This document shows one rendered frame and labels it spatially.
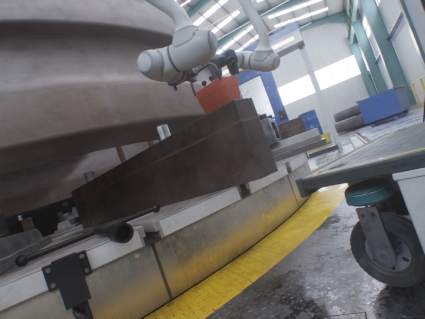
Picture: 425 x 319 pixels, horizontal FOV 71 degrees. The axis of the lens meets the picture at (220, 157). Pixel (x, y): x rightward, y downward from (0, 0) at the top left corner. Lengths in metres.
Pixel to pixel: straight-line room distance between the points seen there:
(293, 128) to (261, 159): 2.44
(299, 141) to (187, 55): 1.63
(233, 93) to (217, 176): 0.42
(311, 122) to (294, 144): 7.74
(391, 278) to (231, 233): 0.77
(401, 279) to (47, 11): 2.03
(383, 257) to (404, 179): 0.24
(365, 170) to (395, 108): 10.07
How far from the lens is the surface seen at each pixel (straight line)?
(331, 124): 6.69
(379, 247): 0.82
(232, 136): 1.38
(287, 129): 3.76
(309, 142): 2.52
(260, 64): 1.78
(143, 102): 1.98
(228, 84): 1.43
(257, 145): 1.37
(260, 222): 1.60
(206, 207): 1.33
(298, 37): 6.72
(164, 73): 1.13
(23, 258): 1.50
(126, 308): 1.23
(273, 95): 6.75
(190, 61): 1.09
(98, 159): 6.14
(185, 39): 1.09
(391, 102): 10.74
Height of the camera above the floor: 0.41
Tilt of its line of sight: 2 degrees up
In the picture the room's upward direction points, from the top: 20 degrees counter-clockwise
